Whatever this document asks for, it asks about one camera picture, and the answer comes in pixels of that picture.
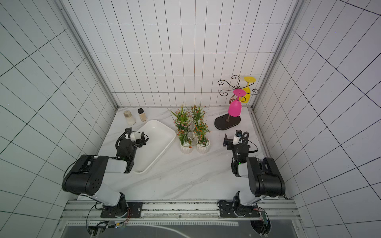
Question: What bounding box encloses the white storage tray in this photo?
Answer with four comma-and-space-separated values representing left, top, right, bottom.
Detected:
132, 120, 176, 174

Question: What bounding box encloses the potted gypsophila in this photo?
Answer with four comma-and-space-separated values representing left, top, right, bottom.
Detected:
169, 106, 190, 127
190, 104, 206, 130
174, 122, 193, 154
193, 120, 210, 154

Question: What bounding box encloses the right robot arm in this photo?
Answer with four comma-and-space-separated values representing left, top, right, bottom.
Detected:
217, 131, 286, 218

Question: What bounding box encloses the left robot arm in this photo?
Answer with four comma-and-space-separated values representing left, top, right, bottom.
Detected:
62, 128, 149, 220

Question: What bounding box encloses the beige cap white bottle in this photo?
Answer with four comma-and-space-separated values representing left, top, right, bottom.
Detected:
124, 110, 136, 126

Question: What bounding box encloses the black cap spice bottle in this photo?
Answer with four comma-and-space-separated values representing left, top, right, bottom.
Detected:
138, 108, 147, 122

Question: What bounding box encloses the magenta wine glass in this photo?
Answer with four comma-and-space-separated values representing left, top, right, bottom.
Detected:
228, 89, 247, 117

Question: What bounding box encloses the yellow wine glass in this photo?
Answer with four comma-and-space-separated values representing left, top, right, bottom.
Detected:
240, 76, 257, 104

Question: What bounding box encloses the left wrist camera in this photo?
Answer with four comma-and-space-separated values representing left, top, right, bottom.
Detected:
125, 128, 141, 142

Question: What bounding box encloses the black wire glass rack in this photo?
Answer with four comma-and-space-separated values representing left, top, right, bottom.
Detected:
214, 75, 260, 131

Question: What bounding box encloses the aluminium mounting rail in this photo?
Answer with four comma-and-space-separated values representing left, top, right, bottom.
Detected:
61, 199, 301, 222

